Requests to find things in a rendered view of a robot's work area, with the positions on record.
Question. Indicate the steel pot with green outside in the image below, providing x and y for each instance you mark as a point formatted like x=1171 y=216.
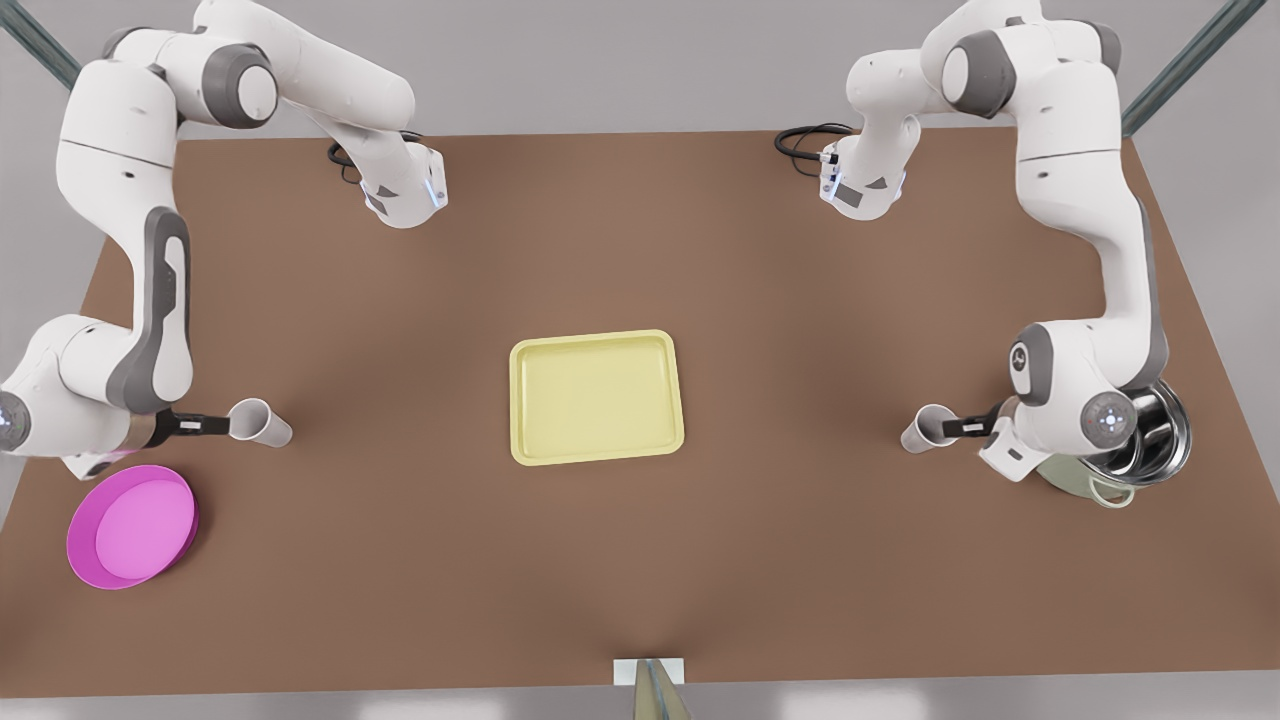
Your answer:
x=1160 y=440

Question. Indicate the pale yellow rectangular tray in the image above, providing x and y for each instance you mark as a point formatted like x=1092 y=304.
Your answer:
x=596 y=397

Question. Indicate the white IKEA cup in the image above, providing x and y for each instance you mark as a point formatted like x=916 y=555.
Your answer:
x=925 y=430
x=262 y=425

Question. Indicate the silver frame post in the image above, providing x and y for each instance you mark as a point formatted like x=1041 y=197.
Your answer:
x=1190 y=60
x=40 y=42
x=660 y=700

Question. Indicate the pink round plate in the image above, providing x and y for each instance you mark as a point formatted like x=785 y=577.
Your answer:
x=135 y=525

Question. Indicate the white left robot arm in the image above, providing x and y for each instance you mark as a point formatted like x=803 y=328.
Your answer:
x=1070 y=130

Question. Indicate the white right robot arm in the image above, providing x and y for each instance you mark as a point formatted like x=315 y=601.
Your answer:
x=120 y=140

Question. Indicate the white post foot plate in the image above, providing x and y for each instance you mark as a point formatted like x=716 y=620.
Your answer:
x=622 y=671

